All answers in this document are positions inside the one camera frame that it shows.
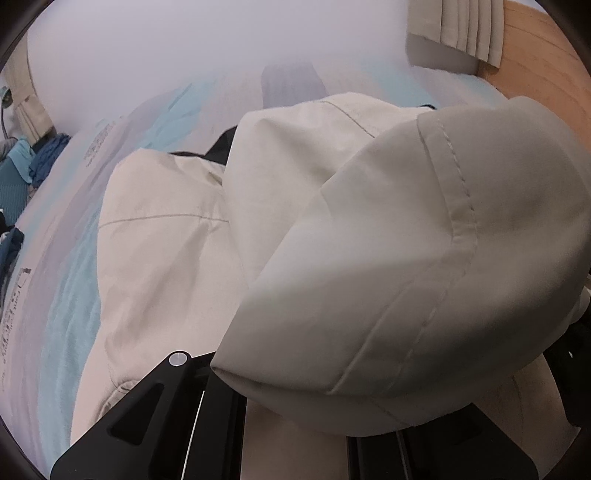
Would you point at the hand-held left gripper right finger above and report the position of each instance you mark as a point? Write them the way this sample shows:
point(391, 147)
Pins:
point(438, 457)

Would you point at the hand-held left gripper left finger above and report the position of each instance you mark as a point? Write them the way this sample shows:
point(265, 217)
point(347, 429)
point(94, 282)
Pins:
point(221, 429)

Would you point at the beige and black hooded jacket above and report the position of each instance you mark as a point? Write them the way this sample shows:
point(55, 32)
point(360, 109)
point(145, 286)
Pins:
point(369, 230)

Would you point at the striped bed sheet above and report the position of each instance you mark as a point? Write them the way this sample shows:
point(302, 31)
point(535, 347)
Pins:
point(64, 258)

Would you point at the wooden headboard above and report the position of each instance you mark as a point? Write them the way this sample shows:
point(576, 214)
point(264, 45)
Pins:
point(531, 55)

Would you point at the light blue cloth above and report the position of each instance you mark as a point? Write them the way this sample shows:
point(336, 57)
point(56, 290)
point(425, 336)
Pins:
point(14, 175)

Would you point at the beige curtain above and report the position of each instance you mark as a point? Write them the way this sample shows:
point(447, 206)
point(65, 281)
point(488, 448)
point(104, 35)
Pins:
point(27, 97)
point(455, 25)

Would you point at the blue desk lamp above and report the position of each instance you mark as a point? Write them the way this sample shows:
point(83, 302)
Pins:
point(4, 104)

